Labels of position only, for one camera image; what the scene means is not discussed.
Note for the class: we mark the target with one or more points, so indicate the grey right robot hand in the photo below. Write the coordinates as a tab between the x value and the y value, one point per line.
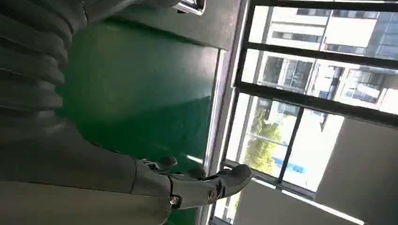
68	174

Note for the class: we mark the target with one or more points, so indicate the ribbed grey right arm sleeve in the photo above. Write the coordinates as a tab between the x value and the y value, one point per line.
28	56

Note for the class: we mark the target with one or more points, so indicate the green tree outside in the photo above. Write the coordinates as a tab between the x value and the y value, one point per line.
262	146

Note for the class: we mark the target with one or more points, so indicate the shiny chrome metal piece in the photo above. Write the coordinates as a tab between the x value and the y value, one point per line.
191	6

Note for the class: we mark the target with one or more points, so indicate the black framed window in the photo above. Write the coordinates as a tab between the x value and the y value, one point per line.
311	101

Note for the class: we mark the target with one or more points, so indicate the pale building outside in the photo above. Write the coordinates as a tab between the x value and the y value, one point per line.
326	34

